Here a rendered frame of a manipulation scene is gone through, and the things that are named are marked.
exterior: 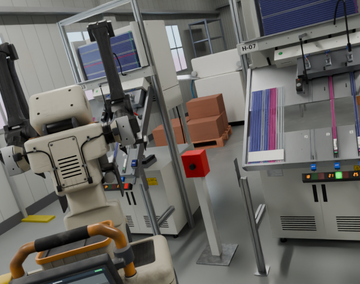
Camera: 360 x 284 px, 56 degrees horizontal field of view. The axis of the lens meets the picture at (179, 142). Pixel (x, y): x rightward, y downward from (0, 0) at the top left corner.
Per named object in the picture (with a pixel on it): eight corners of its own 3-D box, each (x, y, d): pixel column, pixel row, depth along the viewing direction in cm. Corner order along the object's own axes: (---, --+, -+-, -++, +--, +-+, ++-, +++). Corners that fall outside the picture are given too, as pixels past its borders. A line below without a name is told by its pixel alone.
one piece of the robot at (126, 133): (134, 143, 130) (127, 115, 129) (122, 146, 130) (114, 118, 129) (136, 141, 140) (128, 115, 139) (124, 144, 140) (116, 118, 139)
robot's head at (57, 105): (84, 110, 123) (79, 79, 130) (27, 125, 121) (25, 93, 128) (95, 131, 135) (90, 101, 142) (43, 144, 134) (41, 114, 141)
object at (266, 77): (371, 98, 180) (371, 92, 176) (251, 115, 211) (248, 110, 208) (364, 50, 195) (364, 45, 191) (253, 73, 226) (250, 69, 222)
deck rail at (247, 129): (248, 171, 194) (245, 167, 190) (245, 171, 195) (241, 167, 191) (253, 73, 226) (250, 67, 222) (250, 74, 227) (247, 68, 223)
